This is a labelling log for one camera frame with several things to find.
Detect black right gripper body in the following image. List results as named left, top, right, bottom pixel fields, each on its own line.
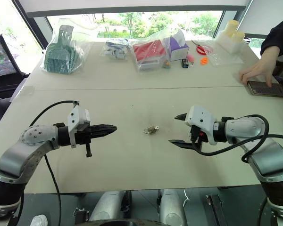
left=189, top=125, right=208, bottom=152

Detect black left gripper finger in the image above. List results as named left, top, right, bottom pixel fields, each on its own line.
left=92, top=123, right=118, bottom=133
left=92, top=129, right=117, bottom=139

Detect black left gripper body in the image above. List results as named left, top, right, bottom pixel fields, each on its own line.
left=74, top=123, right=95, bottom=158

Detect person's bare hand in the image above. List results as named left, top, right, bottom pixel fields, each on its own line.
left=239, top=46, right=279, bottom=88

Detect small brass padlock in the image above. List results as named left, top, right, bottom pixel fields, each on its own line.
left=142, top=126, right=156, bottom=136

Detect silver robot leg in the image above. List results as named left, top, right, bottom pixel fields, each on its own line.
left=89, top=190, right=133, bottom=222
left=157, top=188, right=187, bottom=226

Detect purple tissue box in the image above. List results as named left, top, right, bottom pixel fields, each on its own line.
left=166, top=35, right=190, bottom=63

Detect red box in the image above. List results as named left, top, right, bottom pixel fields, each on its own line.
left=133, top=40, right=167, bottom=69

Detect flat clear plastic bag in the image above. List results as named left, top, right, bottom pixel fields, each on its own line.
left=202, top=44, right=245, bottom=67

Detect bag of white blue parts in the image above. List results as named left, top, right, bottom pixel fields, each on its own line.
left=100, top=38, right=131, bottom=62

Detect large clear plastic bag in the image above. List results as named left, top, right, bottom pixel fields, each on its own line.
left=131, top=28, right=187, bottom=74

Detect green dustpan in plastic bag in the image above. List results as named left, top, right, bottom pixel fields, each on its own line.
left=39, top=24, right=91, bottom=76

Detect dark tablet device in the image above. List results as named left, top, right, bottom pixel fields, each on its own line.
left=246, top=80, right=283, bottom=98

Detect white round object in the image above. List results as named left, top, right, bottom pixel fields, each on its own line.
left=30, top=214, right=48, bottom=226

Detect pale yellow cup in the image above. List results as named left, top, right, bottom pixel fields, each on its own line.
left=231, top=31, right=245, bottom=43
left=224, top=20, right=240, bottom=38

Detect black mesh office chair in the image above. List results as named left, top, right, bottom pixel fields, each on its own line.
left=0, top=34, right=31, bottom=101

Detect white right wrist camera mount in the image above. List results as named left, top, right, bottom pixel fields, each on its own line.
left=184, top=105, right=219, bottom=145

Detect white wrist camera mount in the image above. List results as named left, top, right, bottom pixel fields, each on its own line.
left=184, top=105, right=219, bottom=145
left=67, top=105, right=91, bottom=149

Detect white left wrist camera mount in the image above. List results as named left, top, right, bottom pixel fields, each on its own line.
left=67, top=105, right=91, bottom=149

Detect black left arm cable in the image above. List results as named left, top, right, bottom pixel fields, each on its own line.
left=29, top=100, right=80, bottom=226

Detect red handled scissors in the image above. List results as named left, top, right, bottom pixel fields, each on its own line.
left=191, top=40, right=214, bottom=56

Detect black metal bracket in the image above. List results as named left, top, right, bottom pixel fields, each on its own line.
left=205, top=194, right=225, bottom=226
left=72, top=207, right=90, bottom=225

